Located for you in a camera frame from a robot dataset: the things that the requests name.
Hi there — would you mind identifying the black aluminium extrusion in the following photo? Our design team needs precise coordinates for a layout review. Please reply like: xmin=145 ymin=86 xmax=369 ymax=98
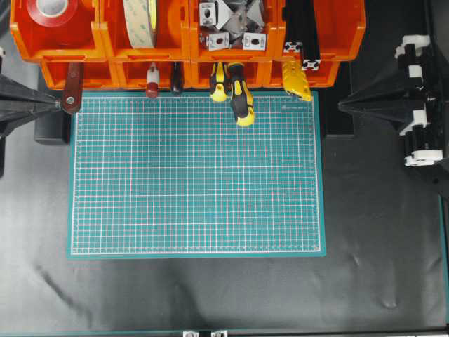
xmin=283 ymin=1 xmax=302 ymax=53
xmin=300 ymin=1 xmax=321 ymax=70

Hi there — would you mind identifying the dark wooden handle tool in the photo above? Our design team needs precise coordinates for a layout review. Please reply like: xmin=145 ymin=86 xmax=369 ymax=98
xmin=170 ymin=62 xmax=184 ymax=96

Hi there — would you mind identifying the green grid cutting mat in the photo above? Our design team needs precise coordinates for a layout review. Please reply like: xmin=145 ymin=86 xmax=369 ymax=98
xmin=67 ymin=91 xmax=326 ymax=260

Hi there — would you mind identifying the orange bin top right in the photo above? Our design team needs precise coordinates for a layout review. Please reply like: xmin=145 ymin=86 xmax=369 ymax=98
xmin=274 ymin=1 xmax=366 ymax=61

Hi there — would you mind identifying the small yellow black screwdriver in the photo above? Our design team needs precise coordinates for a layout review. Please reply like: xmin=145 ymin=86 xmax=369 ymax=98
xmin=209 ymin=62 xmax=229 ymax=102

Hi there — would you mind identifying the yellow utility knife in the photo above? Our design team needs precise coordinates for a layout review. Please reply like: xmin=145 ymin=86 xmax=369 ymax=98
xmin=282 ymin=60 xmax=313 ymax=102

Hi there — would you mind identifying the black rack base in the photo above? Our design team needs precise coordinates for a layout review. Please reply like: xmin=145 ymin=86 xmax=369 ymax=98
xmin=34 ymin=112 xmax=72 ymax=146

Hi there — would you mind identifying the orange bin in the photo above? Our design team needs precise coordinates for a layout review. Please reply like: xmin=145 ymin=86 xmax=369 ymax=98
xmin=10 ymin=1 xmax=106 ymax=63
xmin=274 ymin=1 xmax=366 ymax=61
xmin=189 ymin=61 xmax=267 ymax=89
xmin=40 ymin=62 xmax=120 ymax=90
xmin=189 ymin=0 xmax=281 ymax=62
xmin=100 ymin=1 xmax=190 ymax=62
xmin=109 ymin=61 xmax=192 ymax=90
xmin=262 ymin=60 xmax=340 ymax=88

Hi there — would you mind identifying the large yellow black screwdriver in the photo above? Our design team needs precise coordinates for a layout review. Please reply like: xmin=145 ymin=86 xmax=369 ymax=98
xmin=227 ymin=62 xmax=255 ymax=127

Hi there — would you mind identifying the orange bin lower right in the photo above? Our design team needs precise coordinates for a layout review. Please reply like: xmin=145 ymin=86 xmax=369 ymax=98
xmin=262 ymin=60 xmax=340 ymax=88

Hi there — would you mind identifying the silver corner bracket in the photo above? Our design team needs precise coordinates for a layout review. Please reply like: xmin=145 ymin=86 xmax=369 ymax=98
xmin=206 ymin=32 xmax=229 ymax=51
xmin=242 ymin=32 xmax=267 ymax=51
xmin=199 ymin=1 xmax=217 ymax=26

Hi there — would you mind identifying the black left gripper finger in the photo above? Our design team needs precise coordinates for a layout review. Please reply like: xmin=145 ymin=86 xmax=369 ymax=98
xmin=0 ymin=75 xmax=63 ymax=135

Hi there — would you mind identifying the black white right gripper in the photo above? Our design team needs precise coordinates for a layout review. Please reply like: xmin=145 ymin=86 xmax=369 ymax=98
xmin=338 ymin=35 xmax=443 ymax=167

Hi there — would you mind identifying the black aluminium extrusion right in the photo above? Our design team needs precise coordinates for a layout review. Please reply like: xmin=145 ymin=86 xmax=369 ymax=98
xmin=300 ymin=1 xmax=321 ymax=70

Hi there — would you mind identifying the orange bin top left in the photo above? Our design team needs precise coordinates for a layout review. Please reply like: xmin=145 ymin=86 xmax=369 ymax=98
xmin=10 ymin=1 xmax=106 ymax=63

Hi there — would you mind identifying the white red glue bottle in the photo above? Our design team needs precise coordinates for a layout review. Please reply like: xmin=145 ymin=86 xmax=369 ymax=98
xmin=145 ymin=62 xmax=160 ymax=99

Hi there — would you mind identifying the red vinyl tape roll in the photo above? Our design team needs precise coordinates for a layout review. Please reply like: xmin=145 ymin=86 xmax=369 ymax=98
xmin=26 ymin=0 xmax=79 ymax=28

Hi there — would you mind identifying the black aluminium extrusion left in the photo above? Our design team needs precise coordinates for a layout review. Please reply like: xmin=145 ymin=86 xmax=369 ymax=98
xmin=283 ymin=1 xmax=302 ymax=53

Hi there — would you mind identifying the brown handled tool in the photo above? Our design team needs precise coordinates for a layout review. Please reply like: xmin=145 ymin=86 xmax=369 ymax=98
xmin=61 ymin=62 xmax=83 ymax=114

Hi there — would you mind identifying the silver corner bracket left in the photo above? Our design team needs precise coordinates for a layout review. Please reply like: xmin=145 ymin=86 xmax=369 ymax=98
xmin=206 ymin=32 xmax=229 ymax=51

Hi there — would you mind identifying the silver corner bracket right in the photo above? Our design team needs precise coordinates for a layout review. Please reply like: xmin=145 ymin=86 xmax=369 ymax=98
xmin=242 ymin=32 xmax=267 ymax=51

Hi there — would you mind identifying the grey corner brackets pile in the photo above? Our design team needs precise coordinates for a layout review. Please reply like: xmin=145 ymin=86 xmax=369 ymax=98
xmin=213 ymin=1 xmax=265 ymax=39

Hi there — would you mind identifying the orange bin lower left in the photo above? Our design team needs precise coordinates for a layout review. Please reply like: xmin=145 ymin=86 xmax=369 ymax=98
xmin=40 ymin=62 xmax=120 ymax=90

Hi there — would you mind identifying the silver corner bracket top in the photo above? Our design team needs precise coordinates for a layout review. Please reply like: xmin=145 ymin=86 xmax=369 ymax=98
xmin=199 ymin=1 xmax=217 ymax=26

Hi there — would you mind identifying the cream double-sided tape roll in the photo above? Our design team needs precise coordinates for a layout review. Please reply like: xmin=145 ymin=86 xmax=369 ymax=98
xmin=123 ymin=0 xmax=157 ymax=48

